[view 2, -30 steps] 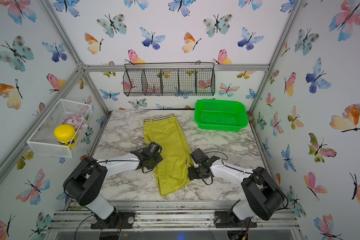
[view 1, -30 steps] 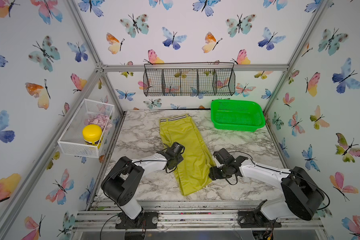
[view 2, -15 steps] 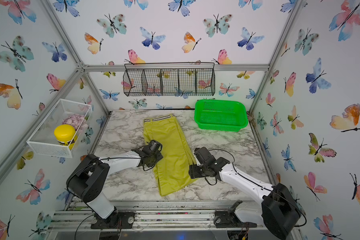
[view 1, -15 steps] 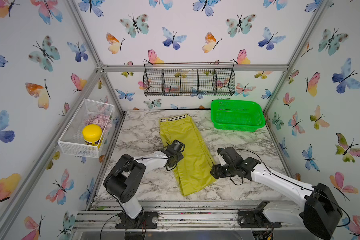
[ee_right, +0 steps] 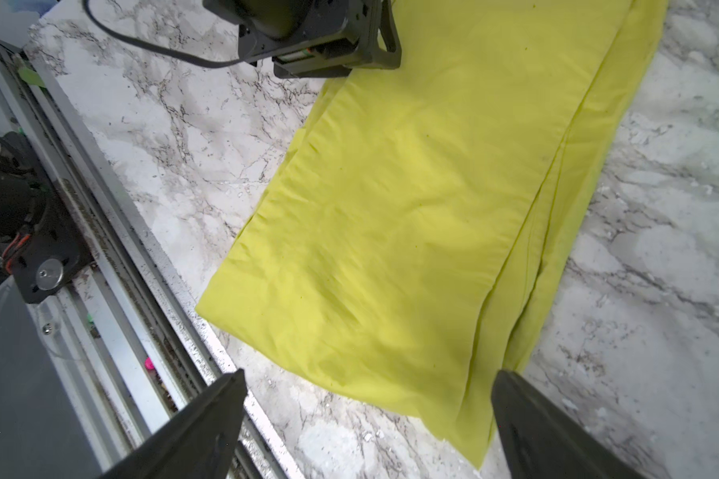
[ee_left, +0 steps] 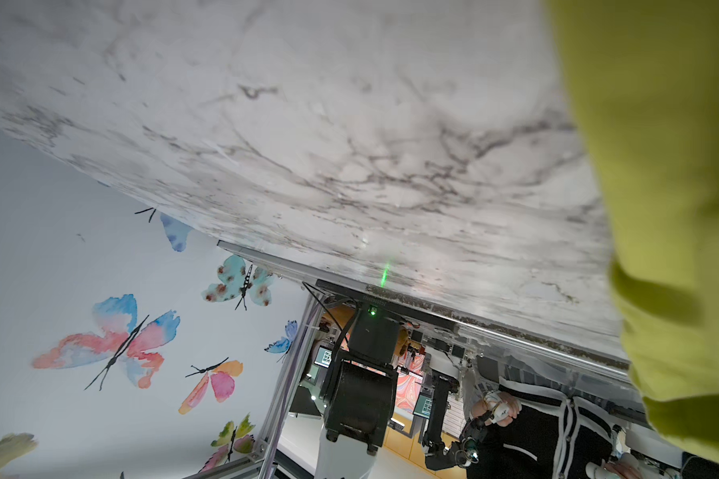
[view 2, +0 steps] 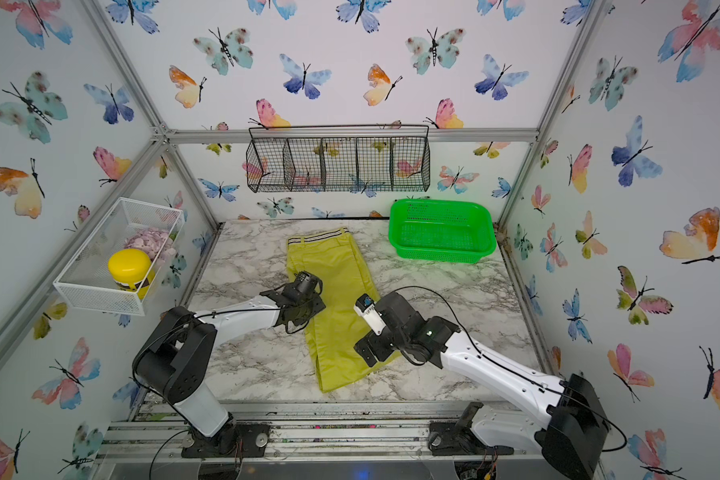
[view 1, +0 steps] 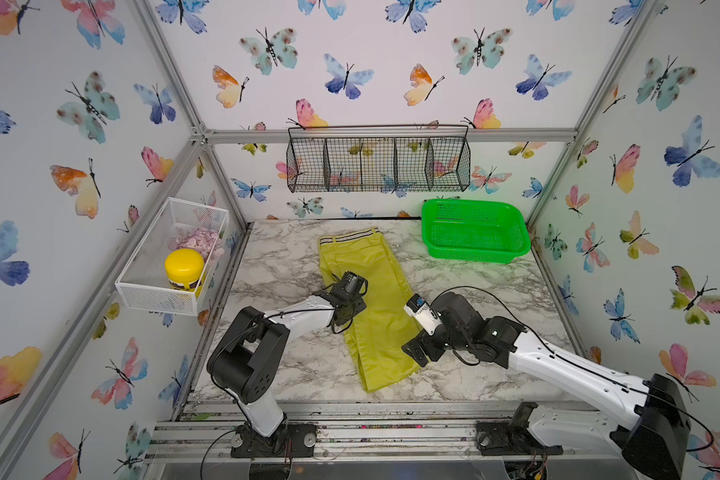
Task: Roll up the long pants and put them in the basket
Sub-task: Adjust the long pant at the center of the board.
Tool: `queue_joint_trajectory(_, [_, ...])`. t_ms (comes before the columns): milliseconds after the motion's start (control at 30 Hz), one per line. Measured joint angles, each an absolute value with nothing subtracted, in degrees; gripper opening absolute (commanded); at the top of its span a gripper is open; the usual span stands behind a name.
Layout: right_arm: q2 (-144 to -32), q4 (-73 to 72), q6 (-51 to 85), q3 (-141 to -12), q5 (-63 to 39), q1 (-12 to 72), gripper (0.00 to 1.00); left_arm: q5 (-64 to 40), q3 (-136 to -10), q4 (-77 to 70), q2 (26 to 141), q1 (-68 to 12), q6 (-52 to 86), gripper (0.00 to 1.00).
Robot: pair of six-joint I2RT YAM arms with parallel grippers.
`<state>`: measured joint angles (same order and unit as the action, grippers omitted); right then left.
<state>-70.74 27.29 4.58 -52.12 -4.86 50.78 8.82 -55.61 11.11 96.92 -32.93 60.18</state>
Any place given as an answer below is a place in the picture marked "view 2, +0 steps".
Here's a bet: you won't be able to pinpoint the black wire wall basket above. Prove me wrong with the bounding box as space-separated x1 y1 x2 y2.
243 124 431 198

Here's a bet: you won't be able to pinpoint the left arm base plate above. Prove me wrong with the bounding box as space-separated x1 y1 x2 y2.
181 423 271 459

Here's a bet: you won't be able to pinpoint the pink item in basket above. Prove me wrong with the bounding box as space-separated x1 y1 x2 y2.
123 228 177 262

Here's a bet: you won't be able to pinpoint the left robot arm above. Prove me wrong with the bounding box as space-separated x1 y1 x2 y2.
131 271 325 439

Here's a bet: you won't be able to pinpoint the yellow lidded jar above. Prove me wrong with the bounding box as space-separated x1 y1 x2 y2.
107 249 152 292

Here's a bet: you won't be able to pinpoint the aluminium front rail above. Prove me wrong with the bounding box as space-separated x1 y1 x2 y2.
96 400 468 464

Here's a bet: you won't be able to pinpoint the green plastic basket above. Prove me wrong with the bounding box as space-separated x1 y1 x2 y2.
388 199 497 264

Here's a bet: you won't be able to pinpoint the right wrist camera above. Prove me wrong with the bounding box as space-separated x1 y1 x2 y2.
354 294 386 336

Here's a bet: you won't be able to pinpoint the lime green long pants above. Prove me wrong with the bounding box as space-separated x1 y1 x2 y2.
286 227 401 395

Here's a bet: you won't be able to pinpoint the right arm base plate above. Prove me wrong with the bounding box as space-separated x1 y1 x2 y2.
427 421 515 456

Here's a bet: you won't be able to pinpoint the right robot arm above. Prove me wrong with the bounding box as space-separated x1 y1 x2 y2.
354 292 612 479

